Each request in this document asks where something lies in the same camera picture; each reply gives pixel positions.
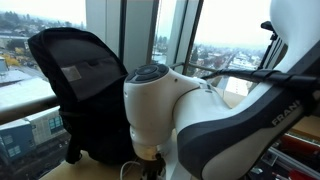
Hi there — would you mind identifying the black stereo camera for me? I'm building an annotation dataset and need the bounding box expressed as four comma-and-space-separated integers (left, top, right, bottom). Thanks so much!
260, 20, 278, 34

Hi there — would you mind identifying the small red object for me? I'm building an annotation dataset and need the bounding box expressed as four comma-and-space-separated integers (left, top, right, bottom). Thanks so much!
288, 168, 309, 180

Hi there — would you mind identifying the silver aluminium rail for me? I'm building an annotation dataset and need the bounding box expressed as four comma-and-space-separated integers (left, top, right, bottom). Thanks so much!
266, 146, 320, 180

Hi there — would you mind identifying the white charger cable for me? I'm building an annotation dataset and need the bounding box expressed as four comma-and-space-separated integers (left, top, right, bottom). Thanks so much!
119, 160, 143, 180

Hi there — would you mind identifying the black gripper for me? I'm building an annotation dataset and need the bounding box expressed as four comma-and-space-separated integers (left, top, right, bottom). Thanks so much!
138, 153, 167, 180

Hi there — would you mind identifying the slim dark window post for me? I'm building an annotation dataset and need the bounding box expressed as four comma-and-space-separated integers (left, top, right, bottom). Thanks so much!
166, 0, 205, 78

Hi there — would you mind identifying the grey window column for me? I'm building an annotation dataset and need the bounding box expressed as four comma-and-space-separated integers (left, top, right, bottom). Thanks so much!
85, 0, 160, 73

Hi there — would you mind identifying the black backpack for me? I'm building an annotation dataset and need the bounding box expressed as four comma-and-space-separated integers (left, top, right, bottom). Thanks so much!
27, 27, 136, 166

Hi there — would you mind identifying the metal window handrail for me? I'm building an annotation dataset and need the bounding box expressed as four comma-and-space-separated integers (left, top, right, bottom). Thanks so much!
0, 62, 185, 126
183, 61, 218, 76

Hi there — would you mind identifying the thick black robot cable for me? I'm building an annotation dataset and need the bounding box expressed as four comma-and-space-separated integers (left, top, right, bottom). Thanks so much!
201, 68, 320, 101

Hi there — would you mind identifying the small clear plastic item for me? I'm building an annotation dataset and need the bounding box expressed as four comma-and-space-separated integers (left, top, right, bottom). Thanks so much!
249, 165, 265, 176

